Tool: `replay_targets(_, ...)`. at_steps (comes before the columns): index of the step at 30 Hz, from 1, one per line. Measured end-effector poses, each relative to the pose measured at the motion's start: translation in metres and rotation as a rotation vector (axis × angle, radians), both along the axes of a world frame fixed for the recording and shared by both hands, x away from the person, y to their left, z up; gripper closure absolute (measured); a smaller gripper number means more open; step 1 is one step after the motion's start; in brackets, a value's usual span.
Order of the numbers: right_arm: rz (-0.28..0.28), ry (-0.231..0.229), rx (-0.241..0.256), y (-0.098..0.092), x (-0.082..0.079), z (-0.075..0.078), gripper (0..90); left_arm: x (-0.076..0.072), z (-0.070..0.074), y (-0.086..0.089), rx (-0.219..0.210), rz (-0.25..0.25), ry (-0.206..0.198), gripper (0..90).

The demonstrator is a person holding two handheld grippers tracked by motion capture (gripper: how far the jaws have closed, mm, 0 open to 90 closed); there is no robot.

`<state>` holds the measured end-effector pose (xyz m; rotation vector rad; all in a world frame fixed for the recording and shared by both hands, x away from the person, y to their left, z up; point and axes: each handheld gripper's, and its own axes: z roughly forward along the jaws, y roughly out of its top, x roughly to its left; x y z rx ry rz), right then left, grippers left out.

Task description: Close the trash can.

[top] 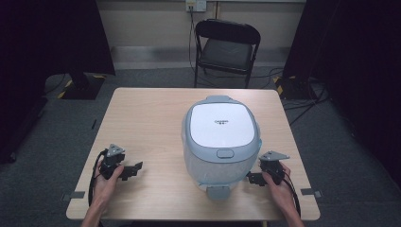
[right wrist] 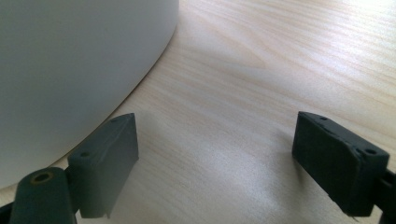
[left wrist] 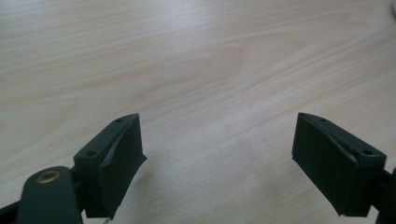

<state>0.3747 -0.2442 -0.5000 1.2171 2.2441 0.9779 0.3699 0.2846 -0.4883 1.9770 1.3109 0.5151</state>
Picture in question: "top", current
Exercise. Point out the person's left hand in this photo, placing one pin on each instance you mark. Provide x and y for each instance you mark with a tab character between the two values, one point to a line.
104	190

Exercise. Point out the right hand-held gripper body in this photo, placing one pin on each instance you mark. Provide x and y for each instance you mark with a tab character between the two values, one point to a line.
273	167

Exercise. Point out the white and grey pedal bin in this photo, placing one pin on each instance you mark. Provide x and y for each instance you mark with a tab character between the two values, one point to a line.
220	126

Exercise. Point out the black stand base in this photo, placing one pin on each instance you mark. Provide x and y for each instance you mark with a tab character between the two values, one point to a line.
291	90
82	88

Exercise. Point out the dark curtain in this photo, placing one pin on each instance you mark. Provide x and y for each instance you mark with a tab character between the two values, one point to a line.
353	63
47	38

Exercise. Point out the black folding chair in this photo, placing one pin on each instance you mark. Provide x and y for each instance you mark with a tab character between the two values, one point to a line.
227	53

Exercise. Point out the person's right hand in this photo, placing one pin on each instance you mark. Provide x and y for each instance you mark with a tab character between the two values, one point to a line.
282	194

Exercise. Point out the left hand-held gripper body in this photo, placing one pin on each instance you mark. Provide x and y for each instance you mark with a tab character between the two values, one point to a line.
112	162

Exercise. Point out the white plastic bin liner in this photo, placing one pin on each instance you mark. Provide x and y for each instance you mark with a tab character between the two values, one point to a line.
217	171

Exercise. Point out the grey tape tab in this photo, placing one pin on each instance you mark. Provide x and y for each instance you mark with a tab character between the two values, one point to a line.
74	195
310	192

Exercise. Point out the white wall socket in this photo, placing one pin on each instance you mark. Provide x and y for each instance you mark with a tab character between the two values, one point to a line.
196	4

